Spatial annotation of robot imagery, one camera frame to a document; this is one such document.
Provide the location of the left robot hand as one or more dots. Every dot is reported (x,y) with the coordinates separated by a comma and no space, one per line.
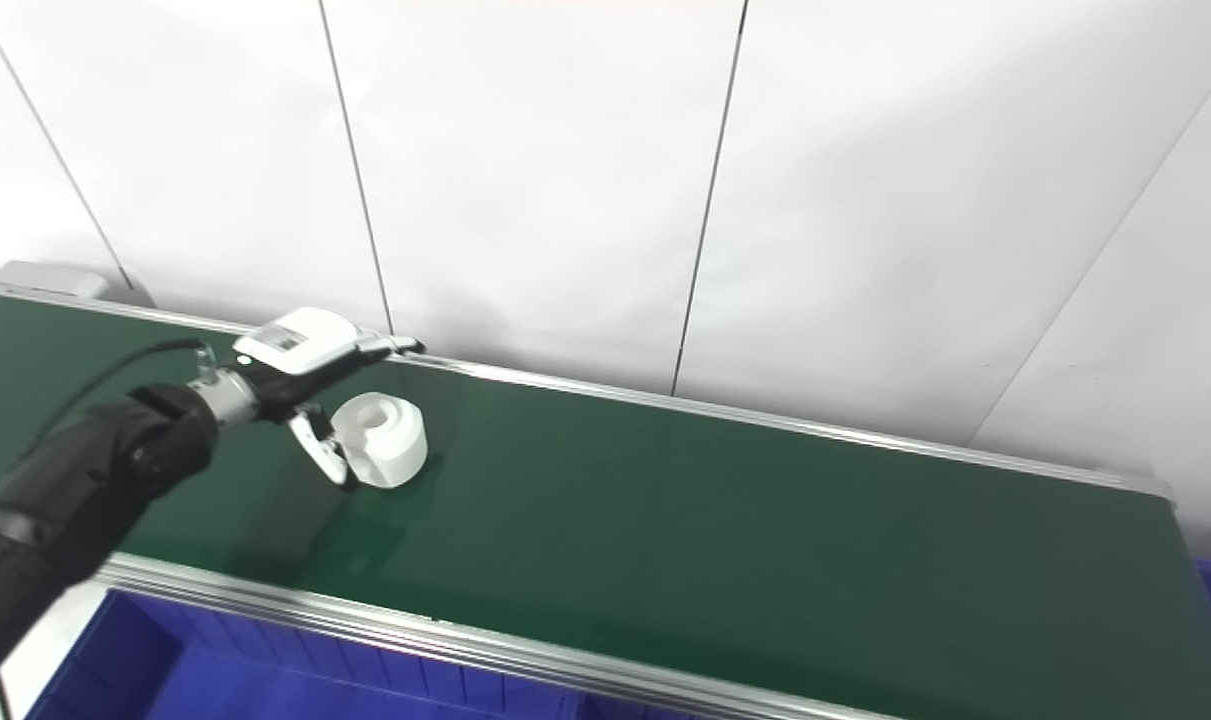
(295,345)

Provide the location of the white cylindrical plastic part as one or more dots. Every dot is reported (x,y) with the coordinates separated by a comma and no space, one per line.
(390,440)

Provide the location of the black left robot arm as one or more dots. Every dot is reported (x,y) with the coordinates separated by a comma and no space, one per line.
(75,490)

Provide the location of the green conveyor belt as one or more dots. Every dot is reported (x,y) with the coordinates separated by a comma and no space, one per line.
(725,540)

